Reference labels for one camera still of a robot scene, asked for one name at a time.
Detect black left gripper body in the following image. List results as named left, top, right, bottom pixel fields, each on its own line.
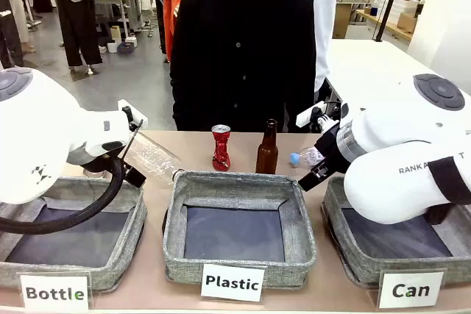
left=123, top=165, right=148, bottom=189

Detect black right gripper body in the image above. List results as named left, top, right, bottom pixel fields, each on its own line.
left=314, top=122, right=356, bottom=176

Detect small bottle with blue cap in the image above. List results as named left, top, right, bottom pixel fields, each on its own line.
left=289, top=146, right=327, bottom=170

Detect large clear plastic bottle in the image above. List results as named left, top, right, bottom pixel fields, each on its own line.
left=124, top=132, right=185, bottom=186

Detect brown glass beer bottle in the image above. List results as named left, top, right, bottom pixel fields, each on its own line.
left=255, top=118, right=280, bottom=175

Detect grey fabric basket labelled Can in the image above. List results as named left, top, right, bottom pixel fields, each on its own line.
left=321, top=176, right=471, bottom=290

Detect grey fabric basket labelled Bottle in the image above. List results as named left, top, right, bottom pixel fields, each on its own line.
left=0, top=176, right=149, bottom=291

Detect crushed red soda can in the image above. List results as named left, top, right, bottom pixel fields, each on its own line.
left=210, top=124, right=232, bottom=172

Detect grey fabric basket labelled Plastic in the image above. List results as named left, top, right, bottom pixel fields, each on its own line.
left=162, top=170, right=318, bottom=290

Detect white Can label sign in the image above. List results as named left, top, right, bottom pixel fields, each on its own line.
left=378, top=271, right=445, bottom=310

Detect large white table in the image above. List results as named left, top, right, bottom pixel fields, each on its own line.
left=325, top=37, right=471, bottom=116

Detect person in black coat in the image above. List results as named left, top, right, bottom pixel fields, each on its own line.
left=169, top=0, right=318, bottom=134

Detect brown wooden cabinet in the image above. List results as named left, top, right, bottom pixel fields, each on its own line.
left=332, top=2, right=356, bottom=40

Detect white Plastic label sign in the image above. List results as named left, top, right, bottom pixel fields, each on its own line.
left=200, top=263, right=266, bottom=303

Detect wooden workbench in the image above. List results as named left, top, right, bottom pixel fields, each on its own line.
left=354, top=8, right=414, bottom=42

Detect white Bottle label sign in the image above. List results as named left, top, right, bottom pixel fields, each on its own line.
left=19, top=273, right=91, bottom=312

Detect small cardboard box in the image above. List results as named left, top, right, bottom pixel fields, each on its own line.
left=397, top=11, right=419, bottom=34

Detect black stand pole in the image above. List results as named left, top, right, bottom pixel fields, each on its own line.
left=372, top=0, right=406, bottom=43

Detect stacked clear plastic containers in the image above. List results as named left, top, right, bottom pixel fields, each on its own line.
left=389, top=0, right=420, bottom=25

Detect person in orange jacket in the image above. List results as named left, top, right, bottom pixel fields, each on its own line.
left=163, top=0, right=211, bottom=63

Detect person in grey top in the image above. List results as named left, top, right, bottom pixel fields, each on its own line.
left=38, top=0, right=105, bottom=71

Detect person in beige trousers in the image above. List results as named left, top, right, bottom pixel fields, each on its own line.
left=0, top=0, right=37, bottom=69

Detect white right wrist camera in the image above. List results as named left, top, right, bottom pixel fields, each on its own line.
left=295, top=101, right=329, bottom=128

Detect black corrugated cable hose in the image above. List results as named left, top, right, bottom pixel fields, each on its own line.
left=0, top=155, right=127, bottom=235

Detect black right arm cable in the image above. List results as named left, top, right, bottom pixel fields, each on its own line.
left=426, top=157, right=471, bottom=226

